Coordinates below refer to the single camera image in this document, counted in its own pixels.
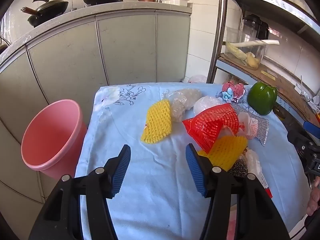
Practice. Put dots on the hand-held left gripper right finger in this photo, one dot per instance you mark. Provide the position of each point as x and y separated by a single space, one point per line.
196 172

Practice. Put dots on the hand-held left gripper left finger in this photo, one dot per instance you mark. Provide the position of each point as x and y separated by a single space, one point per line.
122 170

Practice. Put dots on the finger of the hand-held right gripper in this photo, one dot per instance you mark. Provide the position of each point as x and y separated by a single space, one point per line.
311 128

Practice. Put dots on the yellow foam fruit net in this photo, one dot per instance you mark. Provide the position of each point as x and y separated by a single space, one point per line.
225 152
157 122

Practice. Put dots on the steel wool scrubber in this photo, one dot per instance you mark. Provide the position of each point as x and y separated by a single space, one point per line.
238 167

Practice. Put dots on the red mesh bag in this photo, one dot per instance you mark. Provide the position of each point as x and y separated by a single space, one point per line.
207 127

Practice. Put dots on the pink plastic bucket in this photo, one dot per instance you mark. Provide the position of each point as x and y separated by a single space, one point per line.
50 135

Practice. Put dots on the person's right hand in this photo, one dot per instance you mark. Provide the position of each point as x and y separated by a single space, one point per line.
314 200

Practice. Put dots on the light blue floral cloth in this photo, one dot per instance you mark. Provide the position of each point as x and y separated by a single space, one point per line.
155 180

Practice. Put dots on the green bell pepper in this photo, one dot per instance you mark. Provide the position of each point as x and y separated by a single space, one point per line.
261 98

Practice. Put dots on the brown cardboard sheet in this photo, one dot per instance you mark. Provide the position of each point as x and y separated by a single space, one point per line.
275 80

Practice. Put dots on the white red printed wrapper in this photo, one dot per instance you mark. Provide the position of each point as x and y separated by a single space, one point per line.
247 125

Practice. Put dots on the white plastic bag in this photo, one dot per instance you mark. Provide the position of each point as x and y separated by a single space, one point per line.
205 103

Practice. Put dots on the clear bubble wrap bag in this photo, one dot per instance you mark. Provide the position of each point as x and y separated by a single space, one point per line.
182 100

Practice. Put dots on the crumpled floral paper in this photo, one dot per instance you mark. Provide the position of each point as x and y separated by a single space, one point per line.
232 91

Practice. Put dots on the ginger root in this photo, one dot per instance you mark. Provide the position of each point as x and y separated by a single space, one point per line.
253 61

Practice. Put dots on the white leek stalk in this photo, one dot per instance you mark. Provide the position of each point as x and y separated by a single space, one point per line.
262 42

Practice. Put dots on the corn cob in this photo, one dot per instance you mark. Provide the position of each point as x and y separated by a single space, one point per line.
236 51

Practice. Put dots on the black blender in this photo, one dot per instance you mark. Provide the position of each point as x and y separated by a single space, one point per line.
260 28

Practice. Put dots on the clear plastic container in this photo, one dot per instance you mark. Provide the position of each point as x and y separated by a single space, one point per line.
235 37

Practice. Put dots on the grey kitchen cabinet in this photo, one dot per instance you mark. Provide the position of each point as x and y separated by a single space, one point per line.
75 50

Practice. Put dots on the metal shelf rack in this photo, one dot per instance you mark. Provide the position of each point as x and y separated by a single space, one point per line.
220 30

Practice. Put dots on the white plastic container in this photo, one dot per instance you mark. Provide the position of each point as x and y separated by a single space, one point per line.
175 0

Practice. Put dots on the dark wok lid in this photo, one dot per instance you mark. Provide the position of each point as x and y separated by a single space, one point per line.
50 5

